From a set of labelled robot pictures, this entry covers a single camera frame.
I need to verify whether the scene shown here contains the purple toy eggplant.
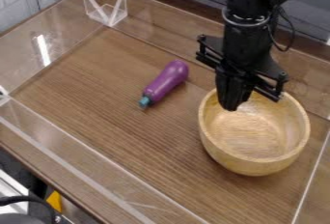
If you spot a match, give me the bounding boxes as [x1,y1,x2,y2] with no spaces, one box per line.
[139,60,190,108]

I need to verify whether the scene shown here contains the yellow black device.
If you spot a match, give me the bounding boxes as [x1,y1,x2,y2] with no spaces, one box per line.
[27,187,91,224]

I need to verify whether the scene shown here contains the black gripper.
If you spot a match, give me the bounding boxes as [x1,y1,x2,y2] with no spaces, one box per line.
[196,12,289,111]

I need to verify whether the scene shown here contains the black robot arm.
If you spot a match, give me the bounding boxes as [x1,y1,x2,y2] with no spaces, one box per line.
[196,0,289,111]

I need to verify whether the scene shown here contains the brown wooden bowl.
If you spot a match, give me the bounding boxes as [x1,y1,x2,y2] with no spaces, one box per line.
[199,91,311,177]

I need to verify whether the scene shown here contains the black cable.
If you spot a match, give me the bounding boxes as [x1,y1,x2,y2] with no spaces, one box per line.
[0,195,56,224]

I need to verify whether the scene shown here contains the clear acrylic tray wall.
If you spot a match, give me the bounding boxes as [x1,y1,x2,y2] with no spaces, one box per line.
[0,0,330,224]

